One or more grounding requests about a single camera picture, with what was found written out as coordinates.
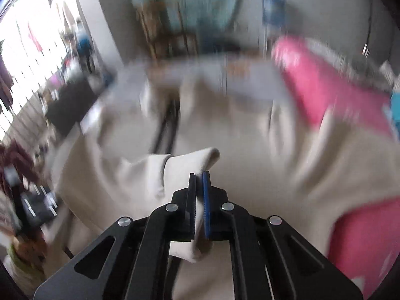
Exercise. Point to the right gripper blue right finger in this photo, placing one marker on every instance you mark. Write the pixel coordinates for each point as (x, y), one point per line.
(207, 188)

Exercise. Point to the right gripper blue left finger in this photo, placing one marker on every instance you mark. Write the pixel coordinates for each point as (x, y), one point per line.
(190, 208)

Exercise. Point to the beige zip jacket black trim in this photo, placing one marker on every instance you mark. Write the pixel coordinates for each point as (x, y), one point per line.
(144, 147)

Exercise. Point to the wooden chair black seat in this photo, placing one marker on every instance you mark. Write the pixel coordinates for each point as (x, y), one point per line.
(164, 30)

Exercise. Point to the dark low cabinet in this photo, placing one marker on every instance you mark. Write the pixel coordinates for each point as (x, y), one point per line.
(75, 100)

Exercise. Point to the pink floral fleece blanket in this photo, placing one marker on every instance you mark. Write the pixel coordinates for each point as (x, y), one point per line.
(365, 242)

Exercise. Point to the blue bicycle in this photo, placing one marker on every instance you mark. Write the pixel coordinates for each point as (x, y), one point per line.
(84, 50)

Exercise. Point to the blue water jug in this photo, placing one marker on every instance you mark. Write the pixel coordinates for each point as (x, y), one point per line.
(274, 12)

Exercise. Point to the person in maroon trousers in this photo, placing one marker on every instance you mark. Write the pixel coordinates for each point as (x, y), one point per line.
(15, 157)

